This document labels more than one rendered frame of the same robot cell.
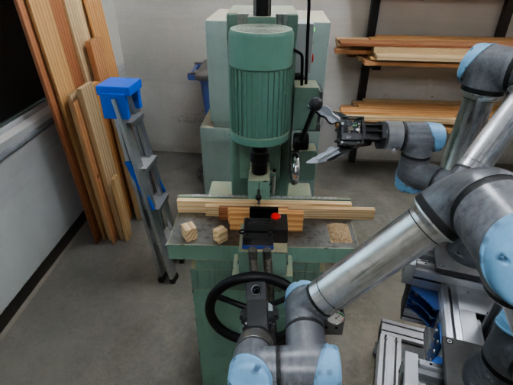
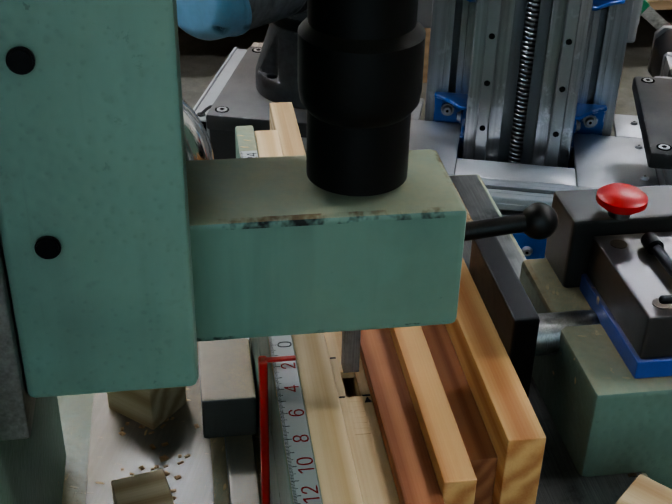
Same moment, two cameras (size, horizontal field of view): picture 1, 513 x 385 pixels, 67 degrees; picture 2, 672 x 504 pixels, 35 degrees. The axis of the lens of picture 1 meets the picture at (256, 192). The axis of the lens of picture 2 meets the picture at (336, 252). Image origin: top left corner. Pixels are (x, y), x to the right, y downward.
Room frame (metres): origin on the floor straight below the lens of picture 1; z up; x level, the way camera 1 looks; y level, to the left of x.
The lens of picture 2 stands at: (1.19, 0.45, 1.32)
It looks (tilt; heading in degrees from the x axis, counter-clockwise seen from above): 32 degrees down; 260
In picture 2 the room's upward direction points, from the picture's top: 1 degrees clockwise
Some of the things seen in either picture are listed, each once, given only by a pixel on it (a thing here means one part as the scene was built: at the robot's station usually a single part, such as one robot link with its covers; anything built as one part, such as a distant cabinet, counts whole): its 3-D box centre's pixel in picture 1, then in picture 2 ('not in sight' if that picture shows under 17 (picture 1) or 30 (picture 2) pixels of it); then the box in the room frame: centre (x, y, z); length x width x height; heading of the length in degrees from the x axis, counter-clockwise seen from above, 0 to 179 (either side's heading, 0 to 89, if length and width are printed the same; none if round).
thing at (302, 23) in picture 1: (302, 46); not in sight; (1.41, -0.16, 1.40); 0.10 x 0.06 x 0.16; 179
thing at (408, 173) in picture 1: (417, 173); not in sight; (0.92, -0.44, 1.17); 0.11 x 0.08 x 0.11; 38
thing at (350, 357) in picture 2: not in sight; (351, 332); (1.09, -0.01, 0.97); 0.01 x 0.01 x 0.05; 89
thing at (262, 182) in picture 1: (259, 181); (316, 252); (1.11, -0.01, 1.03); 0.14 x 0.07 x 0.09; 179
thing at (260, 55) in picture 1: (260, 86); not in sight; (1.09, -0.01, 1.35); 0.18 x 0.18 x 0.31
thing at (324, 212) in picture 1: (289, 211); (324, 305); (1.09, -0.11, 0.92); 0.58 x 0.02 x 0.04; 89
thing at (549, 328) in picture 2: (263, 224); (545, 334); (0.97, -0.02, 0.95); 0.09 x 0.07 x 0.09; 89
